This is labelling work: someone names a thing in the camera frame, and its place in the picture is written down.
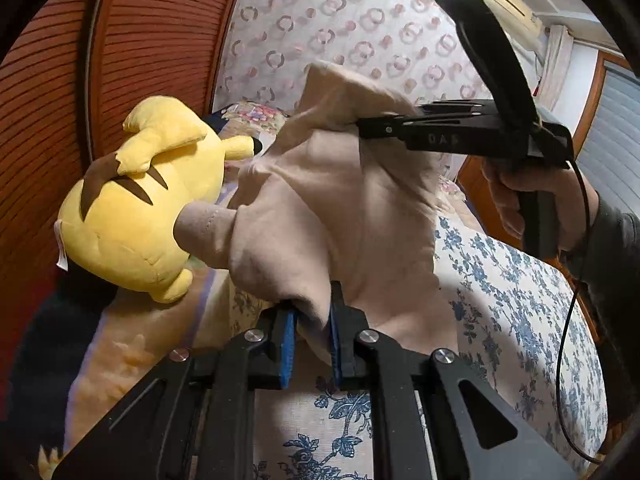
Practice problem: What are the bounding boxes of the white air conditioner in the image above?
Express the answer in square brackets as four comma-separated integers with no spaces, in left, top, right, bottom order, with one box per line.
[462,0,543,43]

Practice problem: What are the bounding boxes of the beige window curtain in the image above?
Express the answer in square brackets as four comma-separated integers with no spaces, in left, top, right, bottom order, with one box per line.
[535,25,576,111]

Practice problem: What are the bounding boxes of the grey window blind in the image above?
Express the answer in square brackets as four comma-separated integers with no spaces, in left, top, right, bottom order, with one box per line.
[575,62,640,211]

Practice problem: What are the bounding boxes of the person's right hand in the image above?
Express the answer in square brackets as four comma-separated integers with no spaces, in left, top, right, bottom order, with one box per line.
[481,157,599,253]

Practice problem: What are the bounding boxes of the wooden louvred wardrobe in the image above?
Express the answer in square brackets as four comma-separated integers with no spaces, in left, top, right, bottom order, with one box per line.
[0,0,251,411]

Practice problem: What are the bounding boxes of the wooden window frame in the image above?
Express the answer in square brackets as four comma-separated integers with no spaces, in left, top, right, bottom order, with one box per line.
[582,52,626,126]

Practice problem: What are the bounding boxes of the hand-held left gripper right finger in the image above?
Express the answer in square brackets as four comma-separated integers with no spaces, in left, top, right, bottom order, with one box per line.
[327,280,578,480]

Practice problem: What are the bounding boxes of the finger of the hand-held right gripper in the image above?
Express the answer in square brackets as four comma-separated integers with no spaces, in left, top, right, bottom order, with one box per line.
[417,101,493,117]
[356,112,496,139]

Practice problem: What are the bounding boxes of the peach printed t-shirt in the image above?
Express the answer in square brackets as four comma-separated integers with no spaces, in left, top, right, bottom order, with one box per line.
[172,60,468,376]

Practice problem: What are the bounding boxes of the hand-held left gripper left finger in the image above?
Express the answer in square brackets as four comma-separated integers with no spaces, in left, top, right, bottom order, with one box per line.
[50,305,301,480]

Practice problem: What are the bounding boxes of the black cable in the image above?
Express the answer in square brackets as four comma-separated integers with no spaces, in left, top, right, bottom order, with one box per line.
[555,157,606,463]

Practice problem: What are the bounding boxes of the floral blanket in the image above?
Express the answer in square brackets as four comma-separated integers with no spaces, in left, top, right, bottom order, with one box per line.
[65,100,481,441]

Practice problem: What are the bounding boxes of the person's right forearm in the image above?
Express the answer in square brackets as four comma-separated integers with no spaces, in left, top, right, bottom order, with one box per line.
[562,195,640,411]

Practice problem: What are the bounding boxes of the yellow plush toy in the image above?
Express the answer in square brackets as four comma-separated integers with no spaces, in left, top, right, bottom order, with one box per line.
[54,97,263,305]

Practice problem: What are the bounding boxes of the blue floral bedsheet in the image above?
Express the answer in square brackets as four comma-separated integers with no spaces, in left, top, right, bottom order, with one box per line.
[227,215,608,480]

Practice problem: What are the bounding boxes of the ring patterned curtain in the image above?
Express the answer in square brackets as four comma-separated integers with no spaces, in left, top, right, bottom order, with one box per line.
[215,0,501,121]

